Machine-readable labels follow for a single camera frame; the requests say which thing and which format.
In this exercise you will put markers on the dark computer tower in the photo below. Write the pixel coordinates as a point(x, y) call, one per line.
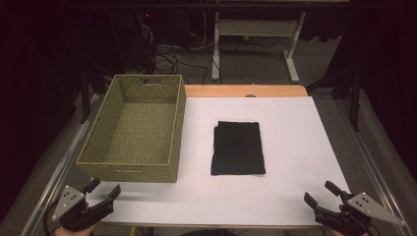
point(134, 42)

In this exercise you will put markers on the person's right hand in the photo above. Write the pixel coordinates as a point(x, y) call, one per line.
point(337, 233)

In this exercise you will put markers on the person's left hand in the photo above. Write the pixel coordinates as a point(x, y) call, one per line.
point(77, 232)

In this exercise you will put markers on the metal floor rail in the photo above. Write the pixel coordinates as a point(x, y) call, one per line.
point(370, 164)
point(55, 173)

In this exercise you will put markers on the white metal desk frame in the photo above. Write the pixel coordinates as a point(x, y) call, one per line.
point(259, 28)

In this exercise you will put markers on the green woven basket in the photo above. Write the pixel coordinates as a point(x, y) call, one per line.
point(141, 131)

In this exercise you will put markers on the black cloth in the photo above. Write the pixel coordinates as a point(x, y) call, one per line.
point(237, 149)

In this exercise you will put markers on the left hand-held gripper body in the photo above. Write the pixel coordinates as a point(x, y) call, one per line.
point(73, 209)

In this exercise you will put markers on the black stand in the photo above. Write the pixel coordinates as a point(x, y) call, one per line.
point(86, 91)
point(352, 88)

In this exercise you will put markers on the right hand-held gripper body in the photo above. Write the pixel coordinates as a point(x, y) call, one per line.
point(360, 209)

